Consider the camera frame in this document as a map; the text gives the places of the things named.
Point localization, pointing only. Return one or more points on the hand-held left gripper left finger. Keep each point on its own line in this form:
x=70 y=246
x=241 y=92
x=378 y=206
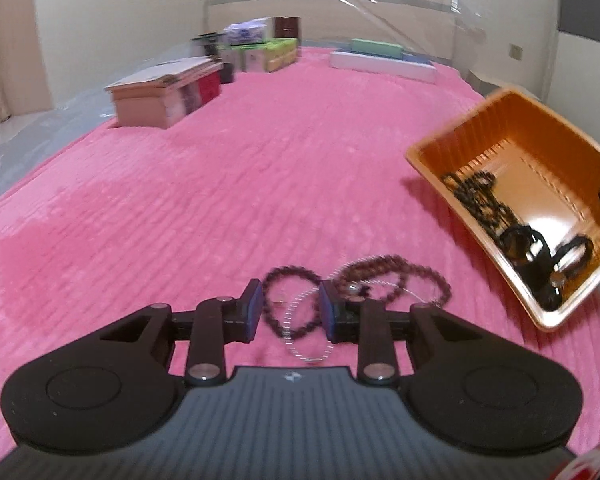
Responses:
x=252 y=310

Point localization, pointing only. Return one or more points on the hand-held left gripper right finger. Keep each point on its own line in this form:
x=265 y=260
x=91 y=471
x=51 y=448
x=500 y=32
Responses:
x=328 y=312

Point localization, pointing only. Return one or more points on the orange plastic tray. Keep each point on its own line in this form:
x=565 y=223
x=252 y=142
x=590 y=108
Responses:
x=530 y=125

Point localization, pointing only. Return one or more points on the black wide band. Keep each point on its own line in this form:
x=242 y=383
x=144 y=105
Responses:
x=505 y=240

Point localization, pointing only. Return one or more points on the black wristwatch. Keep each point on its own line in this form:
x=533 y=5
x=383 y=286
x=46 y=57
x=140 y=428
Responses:
x=550 y=295

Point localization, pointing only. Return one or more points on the pink plush blanket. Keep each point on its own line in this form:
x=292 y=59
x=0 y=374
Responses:
x=280 y=160

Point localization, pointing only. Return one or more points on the dark patterned box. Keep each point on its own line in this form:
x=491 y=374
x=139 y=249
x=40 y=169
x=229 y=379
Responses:
x=190 y=97

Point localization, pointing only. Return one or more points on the pale pink box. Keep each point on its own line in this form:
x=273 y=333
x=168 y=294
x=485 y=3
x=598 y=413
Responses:
x=145 y=107

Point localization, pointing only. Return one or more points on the dark blue long box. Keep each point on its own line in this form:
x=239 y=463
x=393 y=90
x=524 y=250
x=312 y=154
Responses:
x=417 y=58

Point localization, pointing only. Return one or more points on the black round case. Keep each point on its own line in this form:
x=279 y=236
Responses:
x=227 y=72

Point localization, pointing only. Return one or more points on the white tissue pack bundle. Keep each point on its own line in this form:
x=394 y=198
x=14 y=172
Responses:
x=252 y=60

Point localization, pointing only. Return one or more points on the white long box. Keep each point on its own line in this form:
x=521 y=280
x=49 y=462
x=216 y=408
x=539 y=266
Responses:
x=380 y=66

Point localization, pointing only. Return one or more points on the white flat box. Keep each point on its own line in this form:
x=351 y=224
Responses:
x=165 y=67

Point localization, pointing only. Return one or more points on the green tissue pack bundle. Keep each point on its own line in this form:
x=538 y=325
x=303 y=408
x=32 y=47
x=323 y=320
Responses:
x=280 y=52

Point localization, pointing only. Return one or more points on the glass jar with black lid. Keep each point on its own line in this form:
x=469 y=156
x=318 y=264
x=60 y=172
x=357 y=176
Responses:
x=210 y=47

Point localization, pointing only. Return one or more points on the green long box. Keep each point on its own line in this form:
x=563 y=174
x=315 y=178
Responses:
x=377 y=47

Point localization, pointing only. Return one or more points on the red and white cloth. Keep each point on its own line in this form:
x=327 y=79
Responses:
x=590 y=465

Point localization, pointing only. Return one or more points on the white blue tissue box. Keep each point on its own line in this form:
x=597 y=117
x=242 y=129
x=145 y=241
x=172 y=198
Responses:
x=247 y=32

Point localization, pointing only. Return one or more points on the dark red box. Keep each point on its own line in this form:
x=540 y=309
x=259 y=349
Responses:
x=280 y=27
x=293 y=27

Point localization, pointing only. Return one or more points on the plastic wrapped headboard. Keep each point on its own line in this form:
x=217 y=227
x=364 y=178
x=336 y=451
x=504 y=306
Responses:
x=330 y=15

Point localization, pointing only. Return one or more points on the beige curtain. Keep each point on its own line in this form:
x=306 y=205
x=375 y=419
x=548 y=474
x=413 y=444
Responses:
x=5 y=35

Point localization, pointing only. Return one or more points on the wall socket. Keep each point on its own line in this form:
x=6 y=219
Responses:
x=516 y=51

